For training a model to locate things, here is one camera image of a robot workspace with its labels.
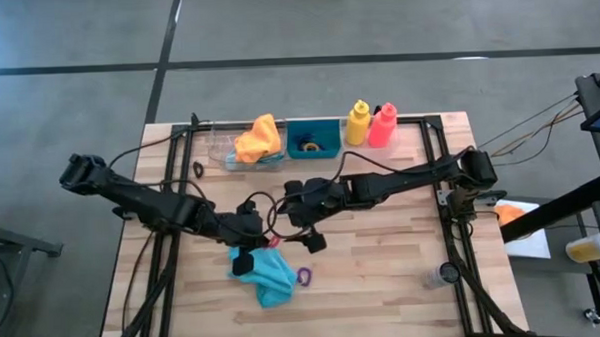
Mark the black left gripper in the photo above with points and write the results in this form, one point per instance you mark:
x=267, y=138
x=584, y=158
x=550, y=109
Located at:
x=244, y=230

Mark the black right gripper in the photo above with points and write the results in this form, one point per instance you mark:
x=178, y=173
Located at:
x=321, y=198

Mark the pale blue towel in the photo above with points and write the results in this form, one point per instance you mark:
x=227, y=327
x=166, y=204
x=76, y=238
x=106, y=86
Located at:
x=260, y=165

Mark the orange towel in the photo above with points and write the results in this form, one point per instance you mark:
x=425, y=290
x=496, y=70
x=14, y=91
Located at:
x=256, y=140

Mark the yellow squeeze bottle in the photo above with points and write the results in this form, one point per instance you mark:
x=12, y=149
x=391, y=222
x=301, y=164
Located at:
x=357, y=126

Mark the neon red-orange squeeze bottle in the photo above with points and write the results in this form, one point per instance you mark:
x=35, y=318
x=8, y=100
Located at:
x=381, y=128

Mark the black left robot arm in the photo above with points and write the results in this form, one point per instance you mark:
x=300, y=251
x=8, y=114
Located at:
x=146, y=204

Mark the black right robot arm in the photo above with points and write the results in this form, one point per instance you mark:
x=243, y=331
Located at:
x=405, y=180

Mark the cyan microfiber towel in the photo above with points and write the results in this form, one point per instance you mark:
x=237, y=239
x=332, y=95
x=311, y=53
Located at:
x=269, y=279

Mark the teal plastic bin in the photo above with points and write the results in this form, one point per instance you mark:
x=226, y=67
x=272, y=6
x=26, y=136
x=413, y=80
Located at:
x=331, y=147

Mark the clear plastic bin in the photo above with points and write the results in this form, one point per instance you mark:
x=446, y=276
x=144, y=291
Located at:
x=219, y=141
x=379, y=153

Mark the drink can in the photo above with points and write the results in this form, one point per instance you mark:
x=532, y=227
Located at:
x=441, y=276

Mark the orange cloth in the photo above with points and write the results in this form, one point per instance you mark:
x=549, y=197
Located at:
x=509, y=214

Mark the grey cart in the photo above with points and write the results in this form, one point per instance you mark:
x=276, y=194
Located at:
x=22, y=243

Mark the white board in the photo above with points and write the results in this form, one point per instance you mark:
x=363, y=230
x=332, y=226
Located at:
x=530, y=245

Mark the black beam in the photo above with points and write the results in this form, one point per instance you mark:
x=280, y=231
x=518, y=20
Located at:
x=556, y=209

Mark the yellow-filled plastic container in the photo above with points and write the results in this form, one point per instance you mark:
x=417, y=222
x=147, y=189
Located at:
x=585, y=251

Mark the caster wheel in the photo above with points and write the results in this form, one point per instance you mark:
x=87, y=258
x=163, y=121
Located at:
x=593, y=317

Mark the black aluminium table frame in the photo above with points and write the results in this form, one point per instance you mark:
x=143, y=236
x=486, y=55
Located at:
x=431, y=121

